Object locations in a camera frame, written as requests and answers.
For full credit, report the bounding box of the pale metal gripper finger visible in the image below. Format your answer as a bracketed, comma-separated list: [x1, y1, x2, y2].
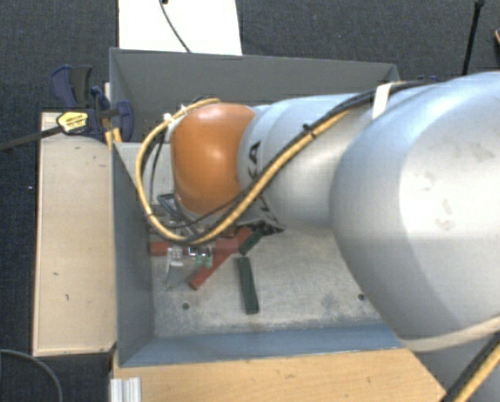
[163, 247, 189, 291]

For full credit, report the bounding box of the dark green flat block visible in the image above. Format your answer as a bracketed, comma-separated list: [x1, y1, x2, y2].
[238, 228, 265, 256]
[236, 256, 260, 315]

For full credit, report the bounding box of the pale wood board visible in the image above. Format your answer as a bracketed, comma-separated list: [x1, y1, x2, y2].
[32, 111, 118, 358]

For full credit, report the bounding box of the grey metal bin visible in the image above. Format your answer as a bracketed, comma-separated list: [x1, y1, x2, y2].
[108, 47, 406, 369]

